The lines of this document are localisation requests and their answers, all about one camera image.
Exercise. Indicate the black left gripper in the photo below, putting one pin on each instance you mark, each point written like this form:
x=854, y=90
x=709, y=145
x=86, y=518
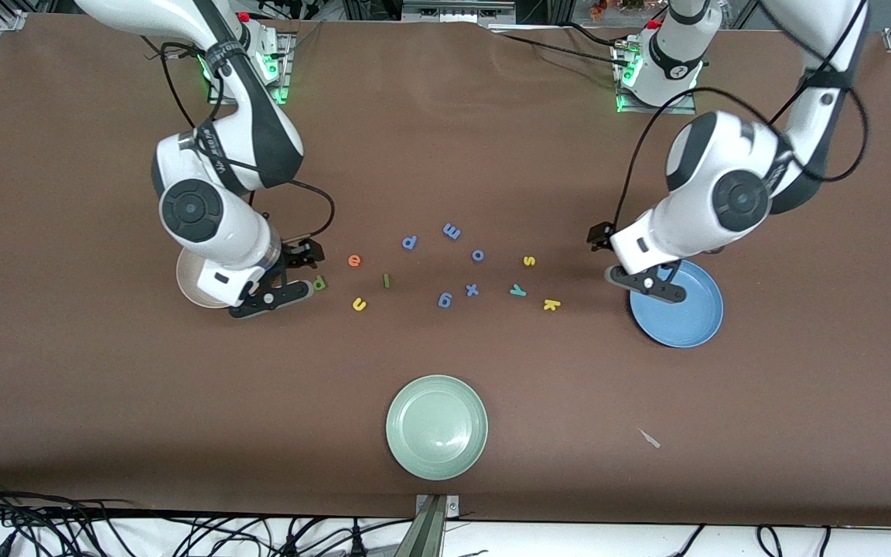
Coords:
x=599, y=235

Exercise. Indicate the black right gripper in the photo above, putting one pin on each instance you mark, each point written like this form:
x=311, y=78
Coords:
x=296, y=254

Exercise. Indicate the green letter d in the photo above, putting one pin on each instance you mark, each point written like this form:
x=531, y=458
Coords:
x=320, y=283

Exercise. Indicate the yellow letter u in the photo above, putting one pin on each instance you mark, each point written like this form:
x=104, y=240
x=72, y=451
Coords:
x=359, y=305

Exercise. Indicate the teal letter y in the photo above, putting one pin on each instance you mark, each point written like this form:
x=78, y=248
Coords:
x=518, y=291

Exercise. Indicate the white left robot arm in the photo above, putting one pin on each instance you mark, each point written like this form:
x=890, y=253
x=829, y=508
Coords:
x=724, y=186

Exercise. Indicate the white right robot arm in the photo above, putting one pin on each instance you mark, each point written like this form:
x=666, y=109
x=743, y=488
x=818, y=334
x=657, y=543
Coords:
x=213, y=216

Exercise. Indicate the blue letter p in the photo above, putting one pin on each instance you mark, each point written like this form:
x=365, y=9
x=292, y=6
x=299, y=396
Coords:
x=409, y=242

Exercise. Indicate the blue plate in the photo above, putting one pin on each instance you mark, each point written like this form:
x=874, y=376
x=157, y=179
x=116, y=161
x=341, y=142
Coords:
x=685, y=317

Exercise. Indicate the beige brown plate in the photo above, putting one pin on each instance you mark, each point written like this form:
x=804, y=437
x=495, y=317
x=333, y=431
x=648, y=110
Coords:
x=194, y=288

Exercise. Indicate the blue letter g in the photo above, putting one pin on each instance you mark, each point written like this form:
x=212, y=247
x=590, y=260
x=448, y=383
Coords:
x=445, y=299

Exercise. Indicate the blue letter m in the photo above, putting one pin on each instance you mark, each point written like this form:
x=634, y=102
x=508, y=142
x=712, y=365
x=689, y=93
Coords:
x=452, y=230

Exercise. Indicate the brown table cover sheet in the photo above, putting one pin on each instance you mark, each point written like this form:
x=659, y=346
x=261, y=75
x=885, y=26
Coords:
x=445, y=155

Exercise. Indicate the small grey tape scrap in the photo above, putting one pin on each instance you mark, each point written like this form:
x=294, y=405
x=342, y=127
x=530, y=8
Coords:
x=649, y=438

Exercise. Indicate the pale green plate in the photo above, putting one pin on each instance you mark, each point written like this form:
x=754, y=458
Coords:
x=436, y=425

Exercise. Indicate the small orange object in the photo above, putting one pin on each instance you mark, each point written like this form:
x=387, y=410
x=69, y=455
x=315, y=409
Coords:
x=600, y=8

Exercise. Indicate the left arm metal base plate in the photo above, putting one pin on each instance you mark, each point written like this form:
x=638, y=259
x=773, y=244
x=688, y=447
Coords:
x=685, y=107

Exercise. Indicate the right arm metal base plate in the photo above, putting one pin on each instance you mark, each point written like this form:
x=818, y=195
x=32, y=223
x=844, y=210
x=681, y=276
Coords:
x=285, y=77

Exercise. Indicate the aluminium frame bar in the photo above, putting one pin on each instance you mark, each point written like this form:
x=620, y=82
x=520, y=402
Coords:
x=453, y=11

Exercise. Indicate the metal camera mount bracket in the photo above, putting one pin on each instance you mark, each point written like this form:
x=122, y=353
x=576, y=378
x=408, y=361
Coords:
x=430, y=534

